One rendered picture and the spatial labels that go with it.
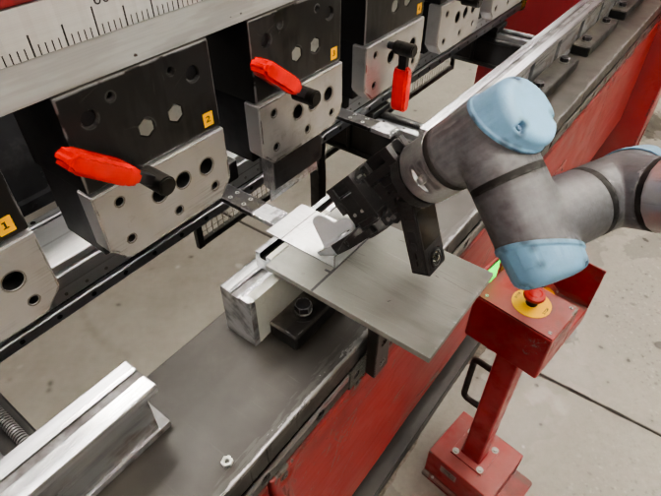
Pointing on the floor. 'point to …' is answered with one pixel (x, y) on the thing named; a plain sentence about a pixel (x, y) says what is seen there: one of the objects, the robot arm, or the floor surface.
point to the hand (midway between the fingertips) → (339, 242)
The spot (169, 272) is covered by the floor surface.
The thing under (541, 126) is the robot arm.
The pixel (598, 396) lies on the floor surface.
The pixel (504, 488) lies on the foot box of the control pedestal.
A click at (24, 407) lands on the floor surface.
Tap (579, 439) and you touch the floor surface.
